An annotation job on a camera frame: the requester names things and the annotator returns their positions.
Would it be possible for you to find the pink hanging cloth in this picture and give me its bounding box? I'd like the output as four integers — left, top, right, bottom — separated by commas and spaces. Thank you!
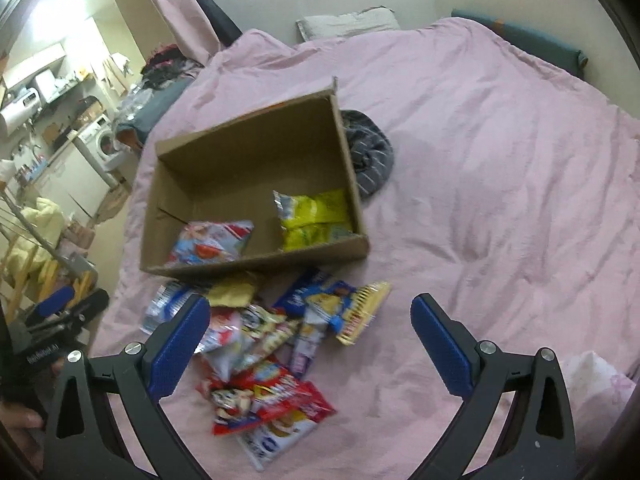
136, 0, 223, 63

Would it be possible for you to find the pile of assorted snack packets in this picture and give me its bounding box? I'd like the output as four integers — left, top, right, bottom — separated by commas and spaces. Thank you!
140, 267, 361, 473

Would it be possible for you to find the blue red snack packet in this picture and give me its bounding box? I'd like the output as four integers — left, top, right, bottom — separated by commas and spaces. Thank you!
167, 220, 255, 266

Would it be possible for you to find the white washing machine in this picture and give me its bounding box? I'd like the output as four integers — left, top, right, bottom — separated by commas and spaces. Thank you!
75, 114, 126, 173

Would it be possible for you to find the pale yellow snack packet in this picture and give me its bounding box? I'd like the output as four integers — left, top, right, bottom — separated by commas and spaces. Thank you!
207, 272, 261, 308

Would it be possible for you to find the white kitchen cabinet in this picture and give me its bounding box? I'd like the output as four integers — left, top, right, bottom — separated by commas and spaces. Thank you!
20, 145, 111, 221

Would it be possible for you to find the teal cushion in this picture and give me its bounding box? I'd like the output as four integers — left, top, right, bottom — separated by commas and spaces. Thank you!
450, 8, 588, 78

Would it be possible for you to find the yellow cloth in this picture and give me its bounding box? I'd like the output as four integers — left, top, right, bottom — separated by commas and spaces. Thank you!
0, 197, 66, 286

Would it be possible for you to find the grey blue cushion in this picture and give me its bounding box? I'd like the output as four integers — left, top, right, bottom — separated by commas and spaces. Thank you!
115, 77, 193, 133

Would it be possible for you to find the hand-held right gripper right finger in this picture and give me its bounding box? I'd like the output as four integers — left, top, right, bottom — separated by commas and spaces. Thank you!
410, 292, 581, 480

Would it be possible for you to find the pink duvet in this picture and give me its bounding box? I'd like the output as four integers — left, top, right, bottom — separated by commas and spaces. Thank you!
92, 16, 640, 480

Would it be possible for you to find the grey striped cloth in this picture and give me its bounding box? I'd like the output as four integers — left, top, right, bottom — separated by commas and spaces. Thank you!
341, 109, 396, 200

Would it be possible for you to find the white wall cupboard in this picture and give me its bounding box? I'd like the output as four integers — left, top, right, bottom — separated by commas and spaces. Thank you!
5, 42, 68, 88

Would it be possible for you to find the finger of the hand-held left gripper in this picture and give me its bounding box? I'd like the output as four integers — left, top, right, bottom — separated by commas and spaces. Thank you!
25, 285, 76, 323
35, 290, 110, 333

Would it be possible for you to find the brown cardboard box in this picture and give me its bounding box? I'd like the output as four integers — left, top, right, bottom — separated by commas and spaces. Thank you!
139, 76, 370, 277

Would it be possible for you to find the pile of dark clothes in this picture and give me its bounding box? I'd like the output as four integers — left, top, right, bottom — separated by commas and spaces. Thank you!
140, 42, 203, 91

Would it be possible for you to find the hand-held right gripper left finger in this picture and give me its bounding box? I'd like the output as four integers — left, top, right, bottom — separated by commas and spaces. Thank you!
42, 294, 212, 480

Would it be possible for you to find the tan striped wafer packet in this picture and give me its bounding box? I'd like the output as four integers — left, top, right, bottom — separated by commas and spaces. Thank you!
334, 281, 393, 347

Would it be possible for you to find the beige pillow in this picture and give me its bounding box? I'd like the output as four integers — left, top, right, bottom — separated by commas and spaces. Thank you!
296, 7, 401, 43

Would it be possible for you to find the white appliance box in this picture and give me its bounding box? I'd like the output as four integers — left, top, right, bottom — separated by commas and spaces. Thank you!
34, 70, 58, 103

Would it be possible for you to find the person's left hand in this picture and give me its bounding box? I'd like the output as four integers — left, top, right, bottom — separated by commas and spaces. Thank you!
0, 400, 46, 471

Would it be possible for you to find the white pink pillow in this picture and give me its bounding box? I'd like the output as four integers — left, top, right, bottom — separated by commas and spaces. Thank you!
560, 352, 636, 461

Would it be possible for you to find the white water heater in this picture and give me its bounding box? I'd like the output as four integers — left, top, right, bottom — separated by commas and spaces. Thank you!
0, 87, 41, 136

